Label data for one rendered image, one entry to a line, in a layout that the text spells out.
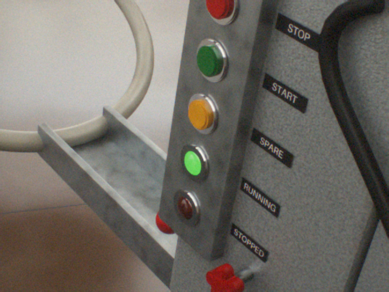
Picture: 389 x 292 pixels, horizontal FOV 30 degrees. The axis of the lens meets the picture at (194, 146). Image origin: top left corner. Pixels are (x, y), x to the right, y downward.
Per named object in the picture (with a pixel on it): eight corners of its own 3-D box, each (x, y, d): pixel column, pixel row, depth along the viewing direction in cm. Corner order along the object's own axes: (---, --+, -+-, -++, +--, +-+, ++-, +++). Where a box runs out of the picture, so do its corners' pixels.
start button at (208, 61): (223, 80, 59) (228, 51, 58) (213, 83, 59) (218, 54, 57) (202, 66, 61) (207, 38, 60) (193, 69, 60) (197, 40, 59)
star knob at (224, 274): (262, 298, 66) (271, 266, 64) (227, 317, 64) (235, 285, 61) (234, 273, 68) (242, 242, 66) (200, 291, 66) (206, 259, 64)
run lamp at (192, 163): (207, 178, 65) (211, 156, 64) (195, 182, 64) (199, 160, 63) (190, 164, 67) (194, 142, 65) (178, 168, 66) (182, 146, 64)
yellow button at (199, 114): (213, 132, 62) (217, 106, 61) (204, 135, 62) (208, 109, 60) (194, 118, 64) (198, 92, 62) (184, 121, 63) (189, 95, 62)
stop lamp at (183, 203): (199, 222, 68) (202, 201, 67) (187, 226, 67) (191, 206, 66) (183, 208, 69) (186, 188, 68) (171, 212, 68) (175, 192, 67)
